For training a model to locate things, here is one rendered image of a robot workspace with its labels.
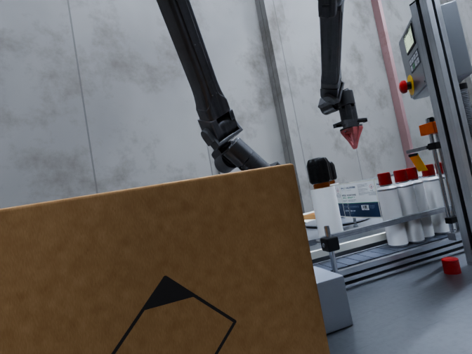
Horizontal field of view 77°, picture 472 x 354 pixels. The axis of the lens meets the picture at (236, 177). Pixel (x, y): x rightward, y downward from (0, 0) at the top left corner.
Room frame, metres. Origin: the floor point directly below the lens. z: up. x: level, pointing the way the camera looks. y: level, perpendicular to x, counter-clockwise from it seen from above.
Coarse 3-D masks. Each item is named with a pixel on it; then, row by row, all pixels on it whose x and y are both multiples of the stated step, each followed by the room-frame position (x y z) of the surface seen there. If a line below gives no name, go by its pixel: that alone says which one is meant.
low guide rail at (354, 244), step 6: (378, 234) 0.87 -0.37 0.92; (384, 234) 0.87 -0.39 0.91; (354, 240) 0.84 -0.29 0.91; (360, 240) 0.84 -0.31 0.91; (366, 240) 0.85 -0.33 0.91; (372, 240) 0.85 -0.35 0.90; (378, 240) 0.86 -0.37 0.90; (342, 246) 0.82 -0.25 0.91; (348, 246) 0.83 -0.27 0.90; (354, 246) 0.83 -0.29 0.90; (360, 246) 0.84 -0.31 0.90; (312, 252) 0.80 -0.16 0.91; (318, 252) 0.80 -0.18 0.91; (324, 252) 0.81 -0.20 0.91; (336, 252) 0.82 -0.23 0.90; (312, 258) 0.79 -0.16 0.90
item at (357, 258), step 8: (432, 240) 0.83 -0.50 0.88; (376, 248) 0.85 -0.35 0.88; (384, 248) 0.84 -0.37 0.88; (392, 248) 0.82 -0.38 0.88; (400, 248) 0.81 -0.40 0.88; (408, 248) 0.80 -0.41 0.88; (344, 256) 0.83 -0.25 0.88; (352, 256) 0.81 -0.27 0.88; (360, 256) 0.80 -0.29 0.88; (368, 256) 0.79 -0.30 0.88; (376, 256) 0.77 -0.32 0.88; (320, 264) 0.80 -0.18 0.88; (328, 264) 0.78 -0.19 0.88; (344, 264) 0.76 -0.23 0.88; (352, 264) 0.74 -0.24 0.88
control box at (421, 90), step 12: (444, 12) 0.72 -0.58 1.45; (456, 12) 0.71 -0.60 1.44; (408, 24) 0.78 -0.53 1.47; (456, 24) 0.71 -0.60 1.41; (456, 36) 0.72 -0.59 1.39; (456, 48) 0.72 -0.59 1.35; (408, 60) 0.84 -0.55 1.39; (420, 60) 0.75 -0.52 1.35; (456, 60) 0.72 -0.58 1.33; (468, 60) 0.71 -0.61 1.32; (408, 72) 0.87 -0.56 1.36; (420, 72) 0.77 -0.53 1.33; (456, 72) 0.72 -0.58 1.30; (468, 72) 0.71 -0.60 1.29; (420, 84) 0.79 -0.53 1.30; (420, 96) 0.86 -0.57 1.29
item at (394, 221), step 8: (440, 208) 0.84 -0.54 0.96; (408, 216) 0.80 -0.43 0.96; (416, 216) 0.81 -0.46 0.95; (424, 216) 0.82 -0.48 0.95; (376, 224) 0.77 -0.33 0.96; (384, 224) 0.78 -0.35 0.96; (392, 224) 0.78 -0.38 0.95; (336, 232) 0.74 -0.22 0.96; (344, 232) 0.74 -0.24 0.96; (352, 232) 0.75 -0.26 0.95; (360, 232) 0.75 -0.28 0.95; (312, 240) 0.71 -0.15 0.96
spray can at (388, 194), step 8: (384, 176) 0.83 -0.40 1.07; (384, 184) 0.83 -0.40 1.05; (384, 192) 0.82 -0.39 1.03; (392, 192) 0.81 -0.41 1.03; (384, 200) 0.82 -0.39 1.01; (392, 200) 0.82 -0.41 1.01; (384, 208) 0.83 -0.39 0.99; (392, 208) 0.82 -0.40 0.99; (400, 208) 0.82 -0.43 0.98; (384, 216) 0.83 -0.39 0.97; (392, 216) 0.82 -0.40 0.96; (400, 216) 0.82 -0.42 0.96; (400, 224) 0.82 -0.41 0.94; (392, 232) 0.82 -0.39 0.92; (400, 232) 0.81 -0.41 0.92; (392, 240) 0.83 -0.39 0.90; (400, 240) 0.82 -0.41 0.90
